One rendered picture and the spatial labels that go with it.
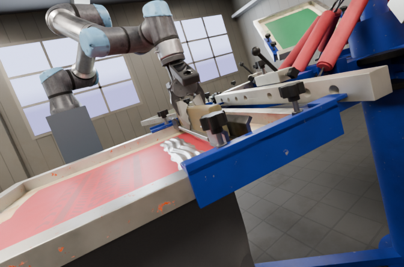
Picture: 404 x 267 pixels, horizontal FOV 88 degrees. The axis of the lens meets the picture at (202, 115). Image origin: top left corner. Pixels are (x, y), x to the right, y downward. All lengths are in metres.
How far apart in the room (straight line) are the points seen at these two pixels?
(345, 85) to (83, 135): 1.13
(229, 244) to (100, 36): 0.57
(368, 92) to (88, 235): 0.48
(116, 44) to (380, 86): 0.60
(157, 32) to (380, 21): 0.81
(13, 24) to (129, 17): 1.73
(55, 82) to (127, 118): 2.87
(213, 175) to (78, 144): 1.00
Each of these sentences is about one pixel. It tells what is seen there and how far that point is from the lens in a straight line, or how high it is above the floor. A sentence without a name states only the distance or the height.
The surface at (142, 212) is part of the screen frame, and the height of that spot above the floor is 0.97.
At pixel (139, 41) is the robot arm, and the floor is 1.29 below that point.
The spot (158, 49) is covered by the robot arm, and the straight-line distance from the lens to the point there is 0.61.
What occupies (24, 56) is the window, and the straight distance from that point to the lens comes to 4.23.
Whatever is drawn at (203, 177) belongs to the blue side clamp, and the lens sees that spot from 0.31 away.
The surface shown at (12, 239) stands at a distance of 0.55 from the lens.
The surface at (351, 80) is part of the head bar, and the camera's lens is 0.47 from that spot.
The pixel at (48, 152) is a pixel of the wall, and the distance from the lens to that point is 4.10.
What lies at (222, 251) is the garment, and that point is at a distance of 0.49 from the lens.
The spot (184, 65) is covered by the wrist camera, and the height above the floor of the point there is 1.17.
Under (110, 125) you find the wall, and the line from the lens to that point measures 4.04.
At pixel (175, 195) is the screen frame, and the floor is 0.97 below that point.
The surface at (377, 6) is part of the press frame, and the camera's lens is 1.12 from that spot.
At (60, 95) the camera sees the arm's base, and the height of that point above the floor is 1.28.
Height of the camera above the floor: 1.11
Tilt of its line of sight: 8 degrees down
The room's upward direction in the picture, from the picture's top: 18 degrees counter-clockwise
